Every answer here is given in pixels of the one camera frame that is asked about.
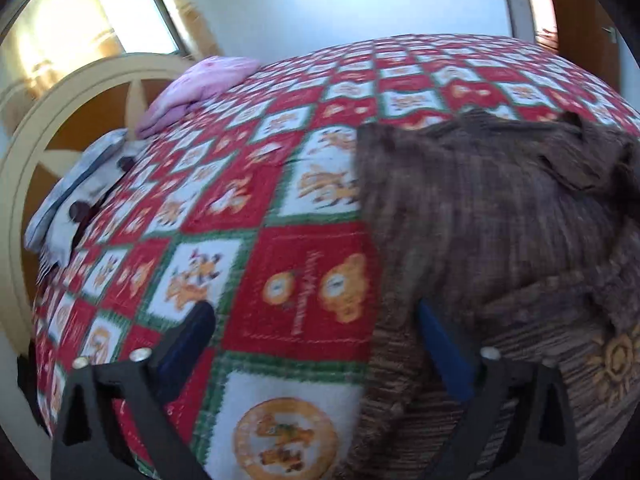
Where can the brown striped knit sweater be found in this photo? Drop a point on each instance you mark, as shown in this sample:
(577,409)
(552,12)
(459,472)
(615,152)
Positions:
(475,210)

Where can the brown wooden door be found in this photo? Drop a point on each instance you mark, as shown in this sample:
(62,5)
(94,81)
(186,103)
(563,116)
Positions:
(580,20)

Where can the red checkered printed blanket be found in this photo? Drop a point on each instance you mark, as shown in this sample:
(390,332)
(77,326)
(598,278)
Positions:
(300,285)

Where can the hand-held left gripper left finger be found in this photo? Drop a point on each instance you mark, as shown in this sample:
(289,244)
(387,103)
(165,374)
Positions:
(182,345)

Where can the yellow curtain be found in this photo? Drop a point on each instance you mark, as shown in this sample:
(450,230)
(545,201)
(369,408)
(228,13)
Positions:
(60,35)

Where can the pink pillow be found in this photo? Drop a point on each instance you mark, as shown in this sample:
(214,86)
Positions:
(200,85)

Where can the window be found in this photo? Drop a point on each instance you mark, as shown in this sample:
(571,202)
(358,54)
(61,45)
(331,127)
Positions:
(135,10)

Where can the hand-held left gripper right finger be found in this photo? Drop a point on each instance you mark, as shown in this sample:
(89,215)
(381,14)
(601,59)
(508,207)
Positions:
(445,355)

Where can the grey spotted pillow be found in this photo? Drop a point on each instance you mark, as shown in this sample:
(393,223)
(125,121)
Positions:
(80,185)

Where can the door frame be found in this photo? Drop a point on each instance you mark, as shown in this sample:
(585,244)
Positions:
(515,0)

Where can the cream and yellow headboard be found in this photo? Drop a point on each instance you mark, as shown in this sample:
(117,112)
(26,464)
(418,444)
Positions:
(137,105)

